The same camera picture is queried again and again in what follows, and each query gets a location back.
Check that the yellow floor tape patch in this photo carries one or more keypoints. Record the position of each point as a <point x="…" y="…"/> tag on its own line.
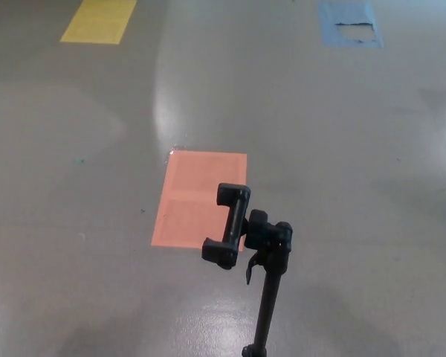
<point x="98" y="20"/>

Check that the black phone stand with clamp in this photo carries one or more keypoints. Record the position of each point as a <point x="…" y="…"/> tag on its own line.
<point x="273" y="290"/>

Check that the torn blue floor tape patch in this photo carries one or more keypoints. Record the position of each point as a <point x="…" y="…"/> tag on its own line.
<point x="329" y="22"/>

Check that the orange floor tape patch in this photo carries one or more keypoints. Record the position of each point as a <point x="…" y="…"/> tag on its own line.
<point x="193" y="186"/>

